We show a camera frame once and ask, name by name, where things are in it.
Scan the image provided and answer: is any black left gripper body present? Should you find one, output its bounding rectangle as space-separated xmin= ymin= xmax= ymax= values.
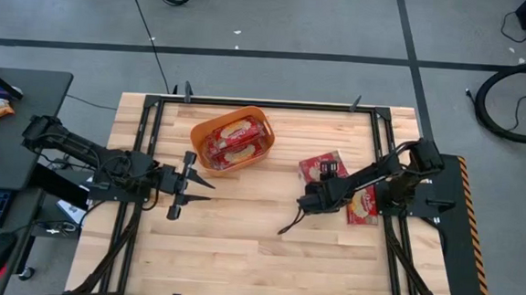
xmin=154 ymin=149 xmax=199 ymax=223

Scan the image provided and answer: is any black cable bundle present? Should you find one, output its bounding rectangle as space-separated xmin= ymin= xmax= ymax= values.
xmin=33 ymin=217 xmax=80 ymax=238

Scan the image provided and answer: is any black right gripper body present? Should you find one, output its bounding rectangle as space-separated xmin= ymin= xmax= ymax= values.
xmin=296 ymin=176 xmax=352 ymax=217

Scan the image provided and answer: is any black metal table frame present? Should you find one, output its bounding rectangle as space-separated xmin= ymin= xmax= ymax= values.
xmin=70 ymin=88 xmax=466 ymax=295

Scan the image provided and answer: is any white paper sheet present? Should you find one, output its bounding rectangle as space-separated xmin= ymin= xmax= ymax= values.
xmin=55 ymin=198 xmax=88 ymax=226

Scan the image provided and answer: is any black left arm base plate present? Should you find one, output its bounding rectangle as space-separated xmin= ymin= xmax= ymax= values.
xmin=86 ymin=183 xmax=152 ymax=205

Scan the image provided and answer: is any black desk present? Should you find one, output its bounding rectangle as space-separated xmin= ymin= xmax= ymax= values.
xmin=0 ymin=67 xmax=75 ymax=295

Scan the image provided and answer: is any red popcorn bag clear wrap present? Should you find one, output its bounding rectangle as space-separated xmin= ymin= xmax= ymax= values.
xmin=210 ymin=114 xmax=267 ymax=153
xmin=297 ymin=148 xmax=352 ymax=189
xmin=202 ymin=134 xmax=270 ymax=174
xmin=344 ymin=183 xmax=383 ymax=227

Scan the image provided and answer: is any black caster wheel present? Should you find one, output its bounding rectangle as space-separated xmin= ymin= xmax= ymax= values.
xmin=17 ymin=264 xmax=37 ymax=282

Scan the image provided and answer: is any orange plastic basket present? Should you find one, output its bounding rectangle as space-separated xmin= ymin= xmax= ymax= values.
xmin=186 ymin=101 xmax=279 ymax=182

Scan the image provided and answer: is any thin black floor cable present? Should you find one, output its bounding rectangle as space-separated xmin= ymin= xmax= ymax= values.
xmin=499 ymin=9 xmax=526 ymax=45

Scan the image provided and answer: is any thick black hose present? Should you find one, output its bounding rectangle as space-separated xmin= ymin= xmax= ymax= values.
xmin=471 ymin=57 xmax=526 ymax=145

